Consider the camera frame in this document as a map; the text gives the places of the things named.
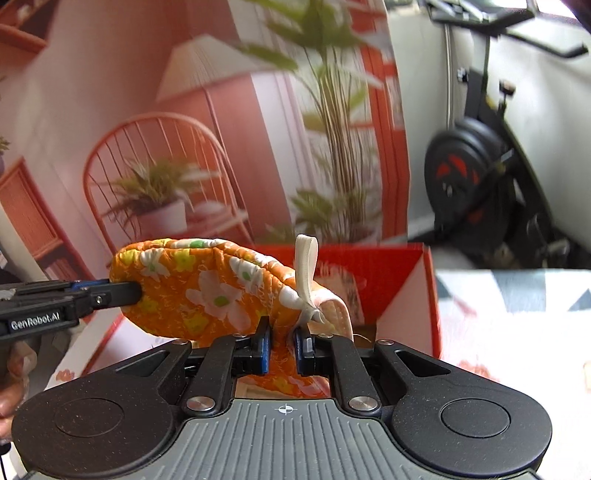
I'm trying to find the person's left hand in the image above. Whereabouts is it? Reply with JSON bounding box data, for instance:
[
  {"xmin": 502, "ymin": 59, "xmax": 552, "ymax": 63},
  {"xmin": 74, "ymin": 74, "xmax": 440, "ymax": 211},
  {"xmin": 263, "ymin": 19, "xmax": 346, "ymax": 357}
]
[{"xmin": 0, "ymin": 344, "xmax": 37, "ymax": 441}]

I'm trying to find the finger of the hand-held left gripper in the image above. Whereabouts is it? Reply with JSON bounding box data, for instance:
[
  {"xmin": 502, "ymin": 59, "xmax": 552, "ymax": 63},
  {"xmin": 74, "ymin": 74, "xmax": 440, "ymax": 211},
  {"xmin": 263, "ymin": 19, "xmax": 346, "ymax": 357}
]
[{"xmin": 69, "ymin": 278, "xmax": 143, "ymax": 320}]

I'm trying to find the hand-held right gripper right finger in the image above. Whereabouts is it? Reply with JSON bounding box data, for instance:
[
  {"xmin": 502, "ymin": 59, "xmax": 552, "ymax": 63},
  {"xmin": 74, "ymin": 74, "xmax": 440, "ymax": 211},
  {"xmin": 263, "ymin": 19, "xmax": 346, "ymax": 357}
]
[{"xmin": 293, "ymin": 325, "xmax": 452, "ymax": 414}]

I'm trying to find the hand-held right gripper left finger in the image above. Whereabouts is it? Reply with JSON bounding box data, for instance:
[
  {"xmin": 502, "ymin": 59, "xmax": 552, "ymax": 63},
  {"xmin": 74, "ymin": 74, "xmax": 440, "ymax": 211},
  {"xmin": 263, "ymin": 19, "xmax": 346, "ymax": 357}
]
[{"xmin": 111, "ymin": 316, "xmax": 273, "ymax": 415}]

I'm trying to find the red strawberry print box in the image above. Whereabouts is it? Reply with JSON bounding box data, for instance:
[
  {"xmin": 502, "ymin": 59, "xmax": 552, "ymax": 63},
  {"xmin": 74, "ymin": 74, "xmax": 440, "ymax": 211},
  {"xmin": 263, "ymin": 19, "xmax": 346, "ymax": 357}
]
[{"xmin": 81, "ymin": 243, "xmax": 443, "ymax": 377}]

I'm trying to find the wall poster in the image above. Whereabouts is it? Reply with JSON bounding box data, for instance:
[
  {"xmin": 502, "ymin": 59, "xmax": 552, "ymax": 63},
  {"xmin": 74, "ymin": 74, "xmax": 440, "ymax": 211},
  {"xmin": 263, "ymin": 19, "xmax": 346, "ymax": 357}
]
[{"xmin": 0, "ymin": 0, "xmax": 413, "ymax": 301}]

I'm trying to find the orange floral oven mitt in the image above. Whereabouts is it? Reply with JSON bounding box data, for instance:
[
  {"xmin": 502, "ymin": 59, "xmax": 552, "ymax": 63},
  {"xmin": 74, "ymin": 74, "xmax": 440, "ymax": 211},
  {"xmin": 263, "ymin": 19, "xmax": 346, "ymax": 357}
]
[{"xmin": 108, "ymin": 234, "xmax": 357, "ymax": 400}]

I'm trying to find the black exercise bike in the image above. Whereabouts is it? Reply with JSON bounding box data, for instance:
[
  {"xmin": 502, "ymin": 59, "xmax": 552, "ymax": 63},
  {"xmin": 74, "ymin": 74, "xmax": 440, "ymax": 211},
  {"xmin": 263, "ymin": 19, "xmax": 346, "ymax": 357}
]
[{"xmin": 421, "ymin": 0, "xmax": 591, "ymax": 271}]

